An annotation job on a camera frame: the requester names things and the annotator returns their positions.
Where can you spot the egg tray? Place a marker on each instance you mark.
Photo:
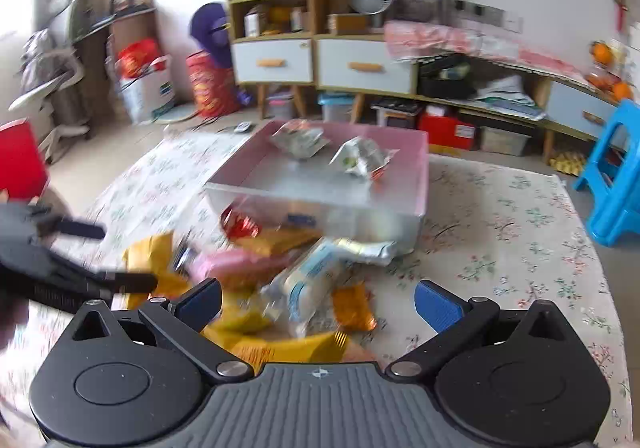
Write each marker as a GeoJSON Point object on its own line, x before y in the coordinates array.
{"type": "Point", "coordinates": [567, 162]}

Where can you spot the orange fruit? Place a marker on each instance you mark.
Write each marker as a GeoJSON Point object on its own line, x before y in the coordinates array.
{"type": "Point", "coordinates": [601, 53]}
{"type": "Point", "coordinates": [622, 91]}

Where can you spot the pile of white papers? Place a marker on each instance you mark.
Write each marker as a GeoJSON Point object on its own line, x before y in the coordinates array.
{"type": "Point", "coordinates": [507, 97]}

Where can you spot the white round floor base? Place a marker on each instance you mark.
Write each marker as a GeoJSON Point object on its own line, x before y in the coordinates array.
{"type": "Point", "coordinates": [175, 115]}

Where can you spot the wooden desk with shelves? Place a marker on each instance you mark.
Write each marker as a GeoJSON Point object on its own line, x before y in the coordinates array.
{"type": "Point", "coordinates": [125, 27]}

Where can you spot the white cheese stick packet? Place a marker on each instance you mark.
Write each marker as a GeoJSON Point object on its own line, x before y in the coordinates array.
{"type": "Point", "coordinates": [305, 278]}

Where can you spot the pink snack packet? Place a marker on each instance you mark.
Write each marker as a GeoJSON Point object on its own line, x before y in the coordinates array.
{"type": "Point", "coordinates": [235, 265]}

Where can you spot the pink lidded storage bin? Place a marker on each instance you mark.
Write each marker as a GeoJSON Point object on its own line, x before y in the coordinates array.
{"type": "Point", "coordinates": [281, 107]}

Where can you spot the red gift bag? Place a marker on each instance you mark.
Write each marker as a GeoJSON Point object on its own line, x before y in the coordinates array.
{"type": "Point", "coordinates": [137, 57]}

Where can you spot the dark blue small snack packet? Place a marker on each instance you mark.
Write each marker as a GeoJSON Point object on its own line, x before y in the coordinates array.
{"type": "Point", "coordinates": [184, 258]}

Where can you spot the pale yellow silver snack packet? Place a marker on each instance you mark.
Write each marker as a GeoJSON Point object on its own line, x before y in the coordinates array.
{"type": "Point", "coordinates": [370, 252]}

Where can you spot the gold long snack packet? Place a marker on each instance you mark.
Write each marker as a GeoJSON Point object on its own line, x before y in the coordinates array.
{"type": "Point", "coordinates": [280, 240]}

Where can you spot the orange snack packet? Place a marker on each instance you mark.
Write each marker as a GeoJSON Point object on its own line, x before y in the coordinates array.
{"type": "Point", "coordinates": [354, 308]}

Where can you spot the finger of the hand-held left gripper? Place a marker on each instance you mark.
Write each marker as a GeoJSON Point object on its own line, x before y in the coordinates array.
{"type": "Point", "coordinates": [125, 282]}
{"type": "Point", "coordinates": [75, 229]}

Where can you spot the red cardboard box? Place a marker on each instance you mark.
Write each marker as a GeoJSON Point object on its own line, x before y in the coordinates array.
{"type": "Point", "coordinates": [445, 130]}

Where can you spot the clear storage bin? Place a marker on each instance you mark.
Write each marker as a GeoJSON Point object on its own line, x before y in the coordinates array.
{"type": "Point", "coordinates": [505, 140]}

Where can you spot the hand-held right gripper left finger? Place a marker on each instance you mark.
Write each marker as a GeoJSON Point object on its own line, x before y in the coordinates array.
{"type": "Point", "coordinates": [202, 303]}

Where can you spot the low wooden media cabinet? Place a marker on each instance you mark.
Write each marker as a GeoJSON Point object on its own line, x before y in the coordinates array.
{"type": "Point", "coordinates": [570, 102]}

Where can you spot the wooden cabinet with white drawer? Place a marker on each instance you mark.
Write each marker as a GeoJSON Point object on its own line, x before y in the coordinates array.
{"type": "Point", "coordinates": [345, 72]}

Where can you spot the red snack packet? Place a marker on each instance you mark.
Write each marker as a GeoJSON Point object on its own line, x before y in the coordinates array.
{"type": "Point", "coordinates": [240, 225]}

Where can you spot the tall wooden shelf cabinet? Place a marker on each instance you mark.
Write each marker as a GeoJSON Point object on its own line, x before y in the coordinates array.
{"type": "Point", "coordinates": [272, 75]}

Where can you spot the bin with black device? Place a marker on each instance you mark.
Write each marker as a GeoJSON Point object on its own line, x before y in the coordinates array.
{"type": "Point", "coordinates": [397, 115]}

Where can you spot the blue lidded storage bin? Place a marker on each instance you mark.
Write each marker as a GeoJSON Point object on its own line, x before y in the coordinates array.
{"type": "Point", "coordinates": [336, 108]}

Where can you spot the wall socket row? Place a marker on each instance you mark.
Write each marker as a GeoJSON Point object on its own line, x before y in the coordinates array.
{"type": "Point", "coordinates": [487, 15]}

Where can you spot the white shopping bag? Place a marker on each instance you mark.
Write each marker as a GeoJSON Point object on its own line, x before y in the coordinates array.
{"type": "Point", "coordinates": [147, 95]}

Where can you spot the white box with pink lining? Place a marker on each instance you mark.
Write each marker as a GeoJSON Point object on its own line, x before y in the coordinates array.
{"type": "Point", "coordinates": [300, 177]}

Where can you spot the floral tablecloth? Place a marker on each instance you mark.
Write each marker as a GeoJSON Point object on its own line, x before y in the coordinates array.
{"type": "Point", "coordinates": [500, 238]}

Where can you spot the small white device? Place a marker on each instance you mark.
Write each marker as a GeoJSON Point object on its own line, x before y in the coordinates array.
{"type": "Point", "coordinates": [243, 126]}

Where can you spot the purple plastic object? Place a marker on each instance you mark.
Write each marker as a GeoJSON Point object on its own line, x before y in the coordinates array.
{"type": "Point", "coordinates": [212, 27]}

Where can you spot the blue plastic stool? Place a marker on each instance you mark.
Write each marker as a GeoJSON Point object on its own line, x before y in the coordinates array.
{"type": "Point", "coordinates": [620, 188]}

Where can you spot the white office chair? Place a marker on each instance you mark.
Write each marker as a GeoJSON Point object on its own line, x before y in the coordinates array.
{"type": "Point", "coordinates": [45, 77]}

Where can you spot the red printed round box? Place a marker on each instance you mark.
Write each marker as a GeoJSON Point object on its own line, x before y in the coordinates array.
{"type": "Point", "coordinates": [212, 87]}

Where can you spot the black box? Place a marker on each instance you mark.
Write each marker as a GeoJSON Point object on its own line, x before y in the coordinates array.
{"type": "Point", "coordinates": [445, 80]}

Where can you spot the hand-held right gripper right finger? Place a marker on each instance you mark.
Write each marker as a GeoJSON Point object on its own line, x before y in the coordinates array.
{"type": "Point", "coordinates": [440, 308]}

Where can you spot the silver crumpled snack packet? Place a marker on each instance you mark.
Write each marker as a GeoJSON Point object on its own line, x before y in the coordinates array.
{"type": "Point", "coordinates": [300, 137]}

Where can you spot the pink patterned cloth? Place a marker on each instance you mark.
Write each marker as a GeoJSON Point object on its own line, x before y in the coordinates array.
{"type": "Point", "coordinates": [450, 40]}

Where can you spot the red chair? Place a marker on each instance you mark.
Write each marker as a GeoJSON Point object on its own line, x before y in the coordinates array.
{"type": "Point", "coordinates": [20, 157]}

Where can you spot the silver green snack packet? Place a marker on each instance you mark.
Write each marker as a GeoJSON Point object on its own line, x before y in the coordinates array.
{"type": "Point", "coordinates": [362, 157]}

